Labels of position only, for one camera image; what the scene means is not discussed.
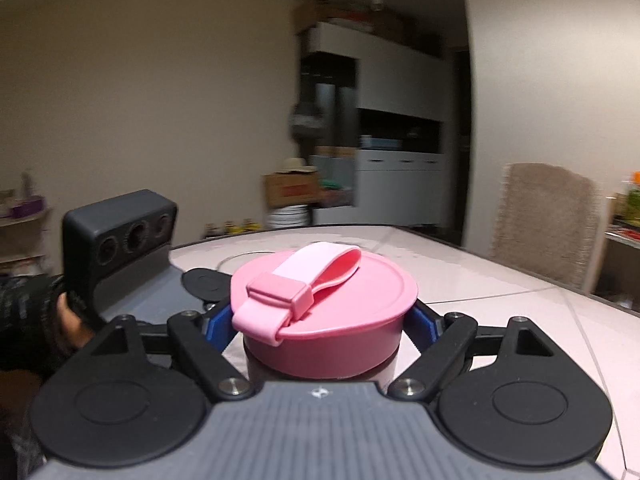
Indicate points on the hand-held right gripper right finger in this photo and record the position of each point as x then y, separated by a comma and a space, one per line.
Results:
419, 322

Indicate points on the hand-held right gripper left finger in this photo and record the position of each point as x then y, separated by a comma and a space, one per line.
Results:
218, 325

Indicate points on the person's left forearm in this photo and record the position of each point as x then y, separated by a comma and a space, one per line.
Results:
25, 320

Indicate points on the yellow oil bottle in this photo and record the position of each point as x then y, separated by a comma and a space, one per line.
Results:
247, 226
230, 227

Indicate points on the person's left hand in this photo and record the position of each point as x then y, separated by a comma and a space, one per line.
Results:
72, 325

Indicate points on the purple container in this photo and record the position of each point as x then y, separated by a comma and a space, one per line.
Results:
27, 208

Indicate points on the colourful cloth pile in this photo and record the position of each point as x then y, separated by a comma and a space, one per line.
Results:
337, 194

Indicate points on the printed cardboard box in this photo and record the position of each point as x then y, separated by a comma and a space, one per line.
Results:
292, 190

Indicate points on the chair with beige quilted cover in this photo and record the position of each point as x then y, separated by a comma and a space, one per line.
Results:
545, 220

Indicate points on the dark door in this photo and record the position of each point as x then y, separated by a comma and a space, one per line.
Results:
462, 160

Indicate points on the straw hat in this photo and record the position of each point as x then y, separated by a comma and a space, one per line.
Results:
296, 165

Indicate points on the pale blue box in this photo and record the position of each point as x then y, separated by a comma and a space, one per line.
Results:
380, 142

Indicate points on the wooden side shelf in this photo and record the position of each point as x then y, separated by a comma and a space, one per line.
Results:
597, 260

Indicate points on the grey hanging bag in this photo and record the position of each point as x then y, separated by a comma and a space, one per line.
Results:
306, 120

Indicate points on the person's patterned clothing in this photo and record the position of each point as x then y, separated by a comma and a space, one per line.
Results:
20, 455

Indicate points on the white tall cabinet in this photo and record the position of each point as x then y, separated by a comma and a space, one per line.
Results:
395, 80

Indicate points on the green jar with orange lid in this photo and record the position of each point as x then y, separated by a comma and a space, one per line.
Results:
631, 200

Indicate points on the light brown cardboard box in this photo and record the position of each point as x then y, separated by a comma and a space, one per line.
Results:
310, 15

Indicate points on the dark brown cardboard boxes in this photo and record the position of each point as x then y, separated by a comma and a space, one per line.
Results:
385, 25

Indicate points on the wooden wall shelf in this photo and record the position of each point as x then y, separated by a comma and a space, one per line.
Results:
25, 240

